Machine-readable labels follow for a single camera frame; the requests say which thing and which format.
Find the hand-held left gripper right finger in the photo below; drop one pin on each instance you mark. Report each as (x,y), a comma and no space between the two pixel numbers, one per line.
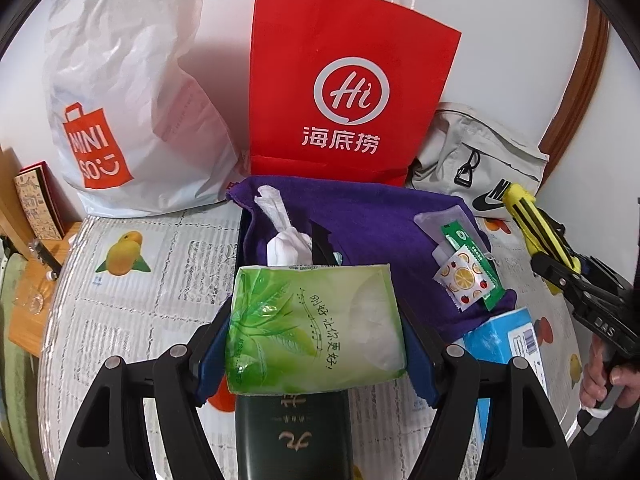
(422,370)

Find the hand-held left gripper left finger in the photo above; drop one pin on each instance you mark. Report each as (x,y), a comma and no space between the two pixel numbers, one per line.
(210,370)

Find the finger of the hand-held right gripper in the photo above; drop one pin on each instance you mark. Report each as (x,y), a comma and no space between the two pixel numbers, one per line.
(552,275)
(595,269)

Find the yellow utility knife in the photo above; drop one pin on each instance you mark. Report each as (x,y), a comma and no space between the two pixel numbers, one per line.
(530,220)

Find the green tissue pack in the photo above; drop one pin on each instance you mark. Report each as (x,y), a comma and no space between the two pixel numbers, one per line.
(310,330)

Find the person's right hand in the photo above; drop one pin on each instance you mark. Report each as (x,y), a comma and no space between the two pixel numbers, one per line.
(597,385)

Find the fruit-print candy packets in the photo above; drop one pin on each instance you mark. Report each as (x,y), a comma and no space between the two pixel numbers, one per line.
(472,252)

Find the blue tissue pack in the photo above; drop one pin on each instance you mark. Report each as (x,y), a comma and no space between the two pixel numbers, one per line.
(505,345)

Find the fruit print sachet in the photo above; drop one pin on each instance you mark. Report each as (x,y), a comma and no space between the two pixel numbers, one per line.
(460,280)

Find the dark green gold-ended box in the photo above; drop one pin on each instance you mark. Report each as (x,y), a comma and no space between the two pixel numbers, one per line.
(295,435)

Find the clear plastic bag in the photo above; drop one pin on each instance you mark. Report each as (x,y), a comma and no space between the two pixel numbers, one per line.
(440,222)

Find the beige sling bag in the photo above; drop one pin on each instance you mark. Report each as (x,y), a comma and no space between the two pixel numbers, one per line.
(480,160)

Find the white crumpled tissue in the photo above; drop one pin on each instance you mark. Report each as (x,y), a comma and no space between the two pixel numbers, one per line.
(285,247)

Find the purple towel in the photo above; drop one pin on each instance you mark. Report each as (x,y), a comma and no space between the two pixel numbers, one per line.
(380,230)

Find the green bedding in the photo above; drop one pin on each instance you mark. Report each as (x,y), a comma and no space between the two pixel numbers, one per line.
(17,360)

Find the brown patterned book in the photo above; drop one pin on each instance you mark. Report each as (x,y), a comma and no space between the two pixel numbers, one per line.
(40,200)

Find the red paper bag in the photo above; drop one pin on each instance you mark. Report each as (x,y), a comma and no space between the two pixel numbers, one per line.
(350,85)

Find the white plastic shopping bag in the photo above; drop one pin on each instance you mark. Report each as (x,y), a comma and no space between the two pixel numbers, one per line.
(130,85)

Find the wooden door frame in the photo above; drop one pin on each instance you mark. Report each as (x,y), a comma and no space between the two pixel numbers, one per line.
(580,85)

